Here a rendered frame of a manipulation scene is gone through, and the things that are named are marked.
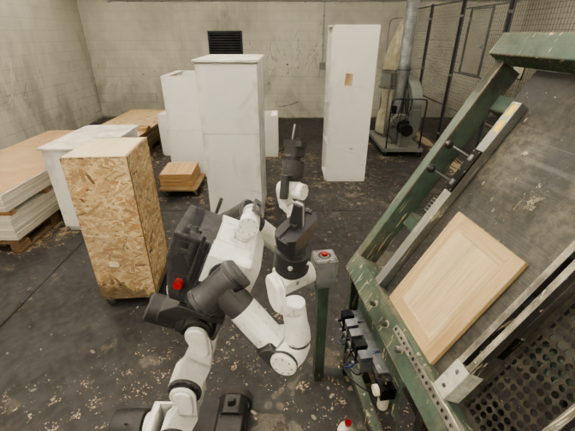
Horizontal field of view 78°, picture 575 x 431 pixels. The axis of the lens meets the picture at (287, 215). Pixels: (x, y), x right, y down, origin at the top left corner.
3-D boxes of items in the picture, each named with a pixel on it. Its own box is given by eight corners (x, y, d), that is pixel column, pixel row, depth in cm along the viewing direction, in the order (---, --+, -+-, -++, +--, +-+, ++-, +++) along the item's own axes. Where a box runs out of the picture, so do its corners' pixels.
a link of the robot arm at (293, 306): (275, 282, 86) (281, 325, 91) (305, 268, 89) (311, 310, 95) (263, 271, 91) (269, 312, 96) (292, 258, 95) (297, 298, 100)
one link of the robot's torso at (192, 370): (163, 405, 149) (177, 327, 128) (175, 369, 165) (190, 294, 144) (198, 411, 151) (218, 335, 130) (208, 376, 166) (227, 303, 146)
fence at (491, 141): (381, 280, 173) (375, 278, 172) (518, 106, 142) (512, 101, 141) (385, 287, 169) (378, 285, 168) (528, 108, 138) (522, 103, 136)
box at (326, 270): (310, 277, 197) (311, 250, 189) (330, 274, 199) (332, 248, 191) (314, 291, 187) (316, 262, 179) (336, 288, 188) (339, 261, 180)
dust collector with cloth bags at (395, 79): (366, 137, 746) (378, 18, 645) (400, 137, 746) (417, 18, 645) (382, 157, 624) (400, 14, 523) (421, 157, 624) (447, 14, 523)
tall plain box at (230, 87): (223, 197, 471) (210, 54, 391) (268, 197, 472) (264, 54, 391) (210, 232, 392) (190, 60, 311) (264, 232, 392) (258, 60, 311)
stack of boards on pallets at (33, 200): (59, 169, 571) (47, 129, 541) (125, 169, 571) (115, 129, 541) (-81, 253, 353) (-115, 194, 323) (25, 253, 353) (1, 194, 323)
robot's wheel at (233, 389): (240, 388, 193) (259, 410, 201) (241, 380, 197) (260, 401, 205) (210, 399, 198) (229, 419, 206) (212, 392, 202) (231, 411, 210)
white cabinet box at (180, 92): (182, 117, 583) (176, 70, 550) (218, 117, 583) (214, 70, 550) (168, 129, 512) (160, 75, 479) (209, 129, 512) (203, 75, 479)
